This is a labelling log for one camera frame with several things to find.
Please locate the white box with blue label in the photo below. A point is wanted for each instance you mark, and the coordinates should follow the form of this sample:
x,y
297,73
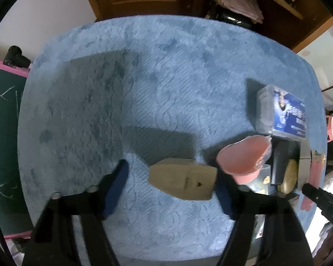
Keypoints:
x,y
266,110

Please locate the wooden door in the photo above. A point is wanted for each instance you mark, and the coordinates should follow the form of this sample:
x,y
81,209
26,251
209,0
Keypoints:
x,y
144,0

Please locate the black bag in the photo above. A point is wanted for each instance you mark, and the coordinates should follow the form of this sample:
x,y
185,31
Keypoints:
x,y
227,16

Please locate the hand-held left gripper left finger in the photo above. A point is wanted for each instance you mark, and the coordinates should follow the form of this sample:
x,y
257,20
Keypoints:
x,y
116,184

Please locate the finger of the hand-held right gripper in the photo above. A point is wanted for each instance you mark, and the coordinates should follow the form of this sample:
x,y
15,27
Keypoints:
x,y
322,197

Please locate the beige wedge block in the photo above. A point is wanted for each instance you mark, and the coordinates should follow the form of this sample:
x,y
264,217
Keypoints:
x,y
180,178

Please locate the pink strip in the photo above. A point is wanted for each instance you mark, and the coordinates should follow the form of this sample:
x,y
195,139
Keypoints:
x,y
317,169

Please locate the black clamp on chalkboard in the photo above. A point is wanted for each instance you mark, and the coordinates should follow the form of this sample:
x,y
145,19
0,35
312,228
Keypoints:
x,y
16,58

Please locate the clear cup with stickers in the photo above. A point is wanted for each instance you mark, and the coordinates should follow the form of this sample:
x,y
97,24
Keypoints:
x,y
262,184

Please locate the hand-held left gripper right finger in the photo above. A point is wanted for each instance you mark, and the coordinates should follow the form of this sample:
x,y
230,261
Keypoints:
x,y
224,198

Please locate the black rectangular item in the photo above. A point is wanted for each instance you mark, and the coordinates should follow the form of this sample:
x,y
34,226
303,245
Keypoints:
x,y
280,163

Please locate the round brass object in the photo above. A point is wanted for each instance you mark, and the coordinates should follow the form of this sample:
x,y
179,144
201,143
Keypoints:
x,y
290,177

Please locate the pink plastic stool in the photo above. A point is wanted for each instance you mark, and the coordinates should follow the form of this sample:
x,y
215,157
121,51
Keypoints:
x,y
332,128

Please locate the green chalkboard with pink frame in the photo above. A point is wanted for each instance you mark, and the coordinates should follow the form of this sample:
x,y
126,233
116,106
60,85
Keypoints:
x,y
5,144

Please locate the blue fuzzy mat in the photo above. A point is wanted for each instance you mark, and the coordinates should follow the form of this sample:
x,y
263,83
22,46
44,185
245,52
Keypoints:
x,y
155,88

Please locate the pink plastic cup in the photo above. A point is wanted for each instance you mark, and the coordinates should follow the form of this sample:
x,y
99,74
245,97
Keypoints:
x,y
234,158

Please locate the grey flat item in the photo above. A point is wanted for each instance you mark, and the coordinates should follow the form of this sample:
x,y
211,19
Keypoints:
x,y
304,166

